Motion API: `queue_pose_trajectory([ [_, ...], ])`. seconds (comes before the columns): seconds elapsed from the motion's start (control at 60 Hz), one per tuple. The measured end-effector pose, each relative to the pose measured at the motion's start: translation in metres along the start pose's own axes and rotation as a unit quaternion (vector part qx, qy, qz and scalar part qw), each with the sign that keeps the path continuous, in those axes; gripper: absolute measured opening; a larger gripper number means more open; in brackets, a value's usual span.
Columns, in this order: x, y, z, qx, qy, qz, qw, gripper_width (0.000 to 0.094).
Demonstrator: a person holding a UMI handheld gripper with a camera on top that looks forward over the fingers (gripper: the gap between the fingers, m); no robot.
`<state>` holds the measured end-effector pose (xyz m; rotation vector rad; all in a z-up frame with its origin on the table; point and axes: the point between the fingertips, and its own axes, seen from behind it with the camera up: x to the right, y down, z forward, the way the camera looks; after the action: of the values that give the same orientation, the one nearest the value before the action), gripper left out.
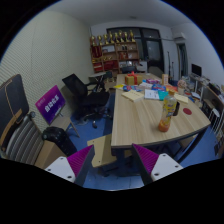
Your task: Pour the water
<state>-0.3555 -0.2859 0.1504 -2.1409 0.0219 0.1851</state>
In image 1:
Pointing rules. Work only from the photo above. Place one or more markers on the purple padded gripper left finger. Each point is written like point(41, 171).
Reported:
point(75, 167)

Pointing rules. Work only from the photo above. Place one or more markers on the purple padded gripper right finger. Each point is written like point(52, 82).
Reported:
point(153, 166)

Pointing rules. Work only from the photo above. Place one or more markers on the long wooden table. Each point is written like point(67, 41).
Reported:
point(137, 122)

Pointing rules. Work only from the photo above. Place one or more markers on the black office chair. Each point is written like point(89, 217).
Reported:
point(89, 102)

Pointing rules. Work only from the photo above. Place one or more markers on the red round coaster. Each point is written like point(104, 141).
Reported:
point(187, 111)

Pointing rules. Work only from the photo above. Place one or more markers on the purple sign board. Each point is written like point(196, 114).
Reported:
point(50, 104)

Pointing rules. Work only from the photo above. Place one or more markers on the orange juice plastic bottle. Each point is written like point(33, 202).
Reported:
point(169, 106)

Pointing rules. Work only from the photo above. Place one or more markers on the teal box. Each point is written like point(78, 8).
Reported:
point(162, 95)

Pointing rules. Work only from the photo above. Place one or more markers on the white paper booklet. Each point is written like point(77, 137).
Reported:
point(151, 94)

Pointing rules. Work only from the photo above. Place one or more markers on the yellow notepad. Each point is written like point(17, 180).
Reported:
point(133, 95)

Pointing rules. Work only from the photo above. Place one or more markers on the yellow gift box red ribbon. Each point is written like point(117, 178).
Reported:
point(131, 79)

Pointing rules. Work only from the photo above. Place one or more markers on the black computer monitor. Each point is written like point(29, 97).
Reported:
point(196, 70)

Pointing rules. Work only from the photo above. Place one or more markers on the wooden trophy shelf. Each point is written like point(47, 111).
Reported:
point(114, 56)

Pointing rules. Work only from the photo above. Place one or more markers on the white air conditioner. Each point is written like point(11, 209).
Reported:
point(179, 36)

